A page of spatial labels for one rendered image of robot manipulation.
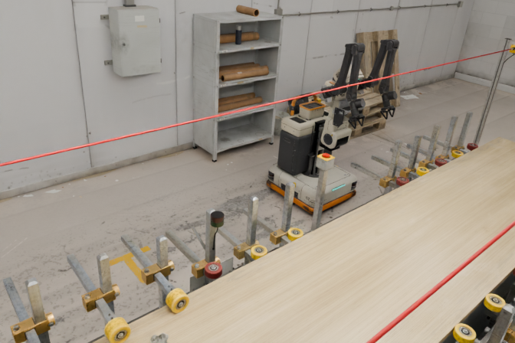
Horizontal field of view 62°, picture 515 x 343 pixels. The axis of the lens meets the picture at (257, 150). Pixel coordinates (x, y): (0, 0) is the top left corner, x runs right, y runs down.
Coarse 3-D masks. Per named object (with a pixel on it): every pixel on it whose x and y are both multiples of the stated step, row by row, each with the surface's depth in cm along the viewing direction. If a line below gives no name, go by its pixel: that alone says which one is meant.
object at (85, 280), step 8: (72, 256) 188; (72, 264) 184; (80, 272) 180; (80, 280) 178; (88, 280) 176; (88, 288) 172; (96, 288) 173; (96, 304) 167; (104, 304) 165; (104, 312) 162; (112, 312) 162; (104, 320) 161
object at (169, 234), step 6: (168, 234) 223; (174, 234) 223; (174, 240) 219; (180, 240) 219; (180, 246) 215; (186, 246) 215; (186, 252) 211; (192, 252) 212; (192, 258) 207; (198, 258) 208; (204, 270) 201
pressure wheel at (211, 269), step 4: (208, 264) 197; (212, 264) 198; (216, 264) 198; (220, 264) 198; (208, 268) 195; (212, 268) 195; (216, 268) 196; (220, 268) 196; (208, 272) 193; (212, 272) 193; (216, 272) 193; (220, 272) 194; (208, 276) 194; (212, 276) 193; (216, 276) 194
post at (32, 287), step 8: (32, 280) 148; (32, 288) 148; (32, 296) 149; (40, 296) 151; (32, 304) 150; (40, 304) 152; (32, 312) 152; (40, 312) 153; (40, 320) 155; (40, 336) 157; (48, 336) 160
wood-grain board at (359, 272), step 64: (448, 192) 274; (512, 192) 279; (320, 256) 208; (384, 256) 212; (448, 256) 215; (512, 256) 218; (192, 320) 169; (256, 320) 171; (320, 320) 173; (384, 320) 175; (448, 320) 177
